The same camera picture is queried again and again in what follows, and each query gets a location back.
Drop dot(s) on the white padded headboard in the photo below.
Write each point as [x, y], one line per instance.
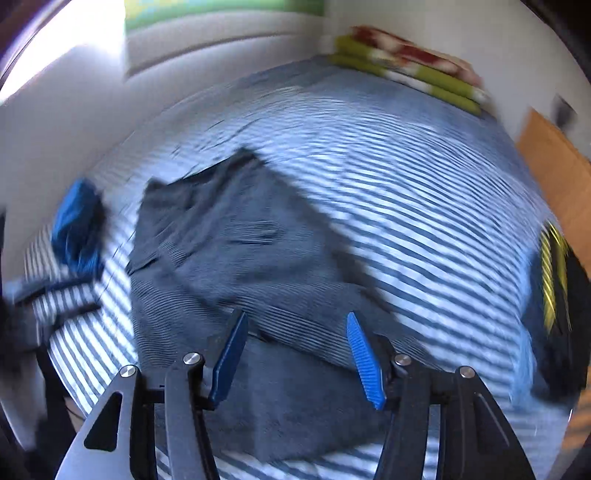
[221, 46]

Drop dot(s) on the light blue cloth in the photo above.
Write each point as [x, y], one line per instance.
[524, 369]

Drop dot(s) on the grey pants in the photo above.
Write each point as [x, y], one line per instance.
[231, 258]

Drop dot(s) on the green wall poster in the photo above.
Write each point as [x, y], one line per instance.
[221, 9]

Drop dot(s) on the dark cloth with yellow stripes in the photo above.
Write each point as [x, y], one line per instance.
[568, 323]

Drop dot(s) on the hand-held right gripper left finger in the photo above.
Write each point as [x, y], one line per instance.
[228, 364]

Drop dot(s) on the folded striped garment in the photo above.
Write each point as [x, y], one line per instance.
[64, 300]

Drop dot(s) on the blue white striped bedspread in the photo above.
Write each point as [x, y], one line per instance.
[392, 184]

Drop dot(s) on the dark blurred object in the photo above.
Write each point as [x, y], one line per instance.
[23, 337]

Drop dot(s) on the wooden slatted bed rail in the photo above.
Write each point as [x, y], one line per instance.
[554, 166]

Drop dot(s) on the folded green red printed blanket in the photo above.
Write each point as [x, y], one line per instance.
[415, 64]

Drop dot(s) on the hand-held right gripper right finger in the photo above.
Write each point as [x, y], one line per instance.
[364, 364]

